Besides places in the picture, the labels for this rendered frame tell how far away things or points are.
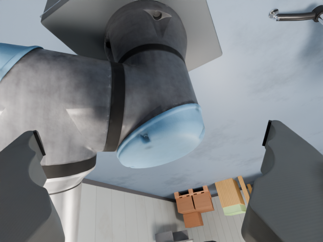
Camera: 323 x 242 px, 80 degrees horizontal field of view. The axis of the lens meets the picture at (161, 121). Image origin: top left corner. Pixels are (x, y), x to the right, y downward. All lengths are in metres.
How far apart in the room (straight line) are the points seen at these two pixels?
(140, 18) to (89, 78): 0.15
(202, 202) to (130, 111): 5.31
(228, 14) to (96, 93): 1.27
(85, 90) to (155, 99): 0.07
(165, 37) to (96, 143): 0.18
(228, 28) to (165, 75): 1.25
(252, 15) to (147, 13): 1.21
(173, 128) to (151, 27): 0.17
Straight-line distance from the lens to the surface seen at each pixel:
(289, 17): 1.53
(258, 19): 1.55
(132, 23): 0.32
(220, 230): 7.02
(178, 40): 0.33
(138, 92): 0.22
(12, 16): 1.39
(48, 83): 0.21
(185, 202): 5.56
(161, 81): 0.24
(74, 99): 0.21
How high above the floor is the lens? 1.11
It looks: 32 degrees down
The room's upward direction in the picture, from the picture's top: 170 degrees clockwise
